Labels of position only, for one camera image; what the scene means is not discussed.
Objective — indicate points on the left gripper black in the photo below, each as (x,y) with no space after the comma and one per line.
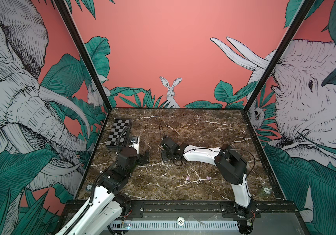
(142,160)

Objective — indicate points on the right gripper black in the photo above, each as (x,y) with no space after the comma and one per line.
(163,154)

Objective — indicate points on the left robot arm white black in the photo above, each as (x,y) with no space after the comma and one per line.
(106,203)

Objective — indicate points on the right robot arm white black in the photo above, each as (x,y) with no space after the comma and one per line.
(231,165)

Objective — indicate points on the black white checkerboard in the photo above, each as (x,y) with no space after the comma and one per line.
(117,128)

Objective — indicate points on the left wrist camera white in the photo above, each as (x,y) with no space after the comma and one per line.
(134,143)

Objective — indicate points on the white slotted cable duct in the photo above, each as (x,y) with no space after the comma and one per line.
(167,225)

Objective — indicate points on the black front rail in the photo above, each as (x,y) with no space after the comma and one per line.
(227,209)

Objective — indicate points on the black frame post left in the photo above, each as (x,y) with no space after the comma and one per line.
(76,37)

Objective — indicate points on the black frame post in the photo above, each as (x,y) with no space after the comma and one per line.
(299,17)
(76,37)

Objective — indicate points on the black frame post right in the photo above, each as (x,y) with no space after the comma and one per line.
(299,17)

